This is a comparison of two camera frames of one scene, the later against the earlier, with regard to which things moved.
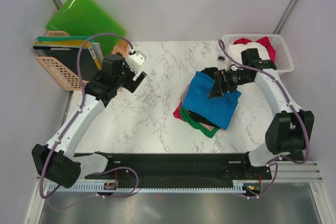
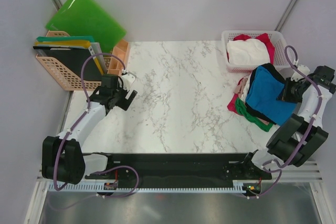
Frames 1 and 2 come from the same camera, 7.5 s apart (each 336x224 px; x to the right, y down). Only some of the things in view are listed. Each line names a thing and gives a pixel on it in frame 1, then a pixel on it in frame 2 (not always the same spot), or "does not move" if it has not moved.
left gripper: [137, 81] to [124, 103]
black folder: [67, 56] does not move
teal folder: [64, 39] does not move
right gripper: [222, 78] to [284, 95]
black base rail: [219, 166] does not move
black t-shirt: [198, 116] to [252, 108]
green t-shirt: [187, 117] to [242, 110]
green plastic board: [81, 16] does not move
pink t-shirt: [182, 98] to [238, 90]
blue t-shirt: [220, 109] to [262, 96]
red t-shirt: [177, 113] to [231, 106]
